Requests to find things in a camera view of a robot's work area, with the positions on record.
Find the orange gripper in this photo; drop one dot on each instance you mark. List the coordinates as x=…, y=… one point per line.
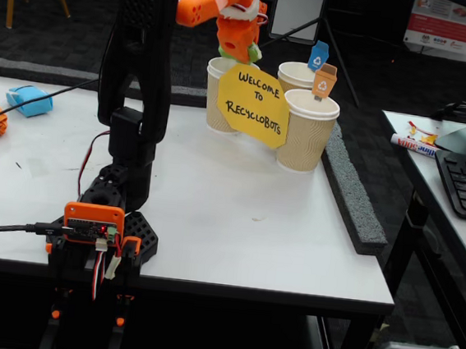
x=236, y=48

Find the green paper rubbish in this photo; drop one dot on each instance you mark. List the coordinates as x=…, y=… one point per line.
x=255, y=53

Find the blue paper rubbish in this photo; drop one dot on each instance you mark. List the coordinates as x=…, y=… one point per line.
x=29, y=101

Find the black and orange robot arm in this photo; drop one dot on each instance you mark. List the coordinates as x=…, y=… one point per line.
x=143, y=9

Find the paper cup with green label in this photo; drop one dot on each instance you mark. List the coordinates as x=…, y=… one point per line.
x=213, y=98

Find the paper cup with blue label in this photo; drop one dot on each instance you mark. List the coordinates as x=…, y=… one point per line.
x=294, y=75

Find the yellow welcome paper sign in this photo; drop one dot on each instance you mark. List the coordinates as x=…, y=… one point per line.
x=255, y=110

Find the white panel on stand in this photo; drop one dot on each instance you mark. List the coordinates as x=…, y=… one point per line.
x=298, y=11

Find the short dark foam strip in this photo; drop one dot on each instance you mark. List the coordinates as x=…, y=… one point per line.
x=187, y=95

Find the blue recycle bin label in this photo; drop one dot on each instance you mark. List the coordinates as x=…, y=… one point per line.
x=319, y=59

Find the orange recycle bin label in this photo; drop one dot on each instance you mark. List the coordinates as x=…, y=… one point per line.
x=324, y=84

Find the black tripod stand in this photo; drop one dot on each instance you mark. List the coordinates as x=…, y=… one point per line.
x=342, y=67

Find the paper cup with orange label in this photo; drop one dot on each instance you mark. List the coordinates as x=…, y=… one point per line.
x=306, y=140

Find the thick grey foam strip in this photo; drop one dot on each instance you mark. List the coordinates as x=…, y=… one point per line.
x=354, y=202

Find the long dark foam strip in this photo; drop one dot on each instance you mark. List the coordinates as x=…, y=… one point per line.
x=40, y=71

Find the white soda candy tube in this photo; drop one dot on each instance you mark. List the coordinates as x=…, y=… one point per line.
x=413, y=144

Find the white printed banner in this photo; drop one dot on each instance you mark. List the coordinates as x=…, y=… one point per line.
x=445, y=30

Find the red yellow candy wrapper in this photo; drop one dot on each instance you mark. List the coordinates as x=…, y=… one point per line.
x=428, y=139

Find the orange controller board housing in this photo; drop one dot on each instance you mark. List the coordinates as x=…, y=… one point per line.
x=95, y=212

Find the white side table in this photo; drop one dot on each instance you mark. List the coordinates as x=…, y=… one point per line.
x=423, y=172

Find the black orange table clamp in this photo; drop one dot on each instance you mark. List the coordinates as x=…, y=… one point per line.
x=130, y=245
x=54, y=313

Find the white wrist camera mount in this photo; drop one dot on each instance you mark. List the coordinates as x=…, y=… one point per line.
x=240, y=14

